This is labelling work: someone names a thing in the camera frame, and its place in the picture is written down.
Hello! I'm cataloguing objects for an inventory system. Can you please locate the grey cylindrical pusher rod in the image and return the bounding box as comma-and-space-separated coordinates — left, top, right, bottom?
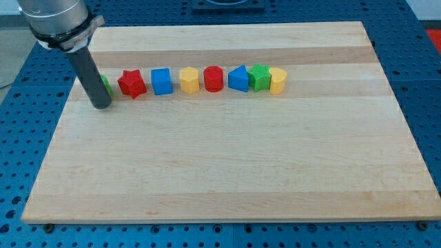
66, 46, 112, 110

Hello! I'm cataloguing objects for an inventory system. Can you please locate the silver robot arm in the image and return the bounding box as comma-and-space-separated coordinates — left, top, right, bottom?
17, 0, 112, 109

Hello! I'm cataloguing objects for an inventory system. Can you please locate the red star block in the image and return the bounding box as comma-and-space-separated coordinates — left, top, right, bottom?
118, 70, 147, 99

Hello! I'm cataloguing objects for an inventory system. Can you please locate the green star block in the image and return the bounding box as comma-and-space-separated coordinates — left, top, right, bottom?
247, 63, 271, 92

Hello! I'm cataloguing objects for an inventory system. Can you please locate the wooden board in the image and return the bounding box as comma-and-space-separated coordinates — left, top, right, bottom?
22, 21, 440, 224

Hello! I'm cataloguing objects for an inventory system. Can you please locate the blue cube block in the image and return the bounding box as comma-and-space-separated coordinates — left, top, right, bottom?
151, 68, 173, 95

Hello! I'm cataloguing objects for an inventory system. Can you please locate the yellow hexagon block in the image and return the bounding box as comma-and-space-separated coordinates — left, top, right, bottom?
179, 67, 200, 94

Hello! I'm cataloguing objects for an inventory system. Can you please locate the red cylinder block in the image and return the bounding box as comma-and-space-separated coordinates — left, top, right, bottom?
203, 65, 224, 92

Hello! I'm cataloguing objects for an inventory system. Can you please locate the dark mounting plate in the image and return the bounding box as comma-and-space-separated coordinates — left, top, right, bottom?
190, 0, 266, 11

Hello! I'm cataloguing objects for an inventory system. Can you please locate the blue triangle block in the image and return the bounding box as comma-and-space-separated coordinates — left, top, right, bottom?
228, 65, 249, 92

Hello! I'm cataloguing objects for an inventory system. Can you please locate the black bolt left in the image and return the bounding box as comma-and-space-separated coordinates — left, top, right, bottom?
43, 224, 54, 234

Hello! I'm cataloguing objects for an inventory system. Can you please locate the black bolt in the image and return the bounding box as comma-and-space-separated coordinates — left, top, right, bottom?
43, 224, 54, 234
418, 221, 429, 231

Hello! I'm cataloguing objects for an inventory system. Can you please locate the yellow heart block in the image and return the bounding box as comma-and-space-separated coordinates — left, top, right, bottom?
269, 68, 287, 95

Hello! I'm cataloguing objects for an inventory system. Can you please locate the black bolt right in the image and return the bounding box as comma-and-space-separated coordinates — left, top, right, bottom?
418, 221, 429, 231

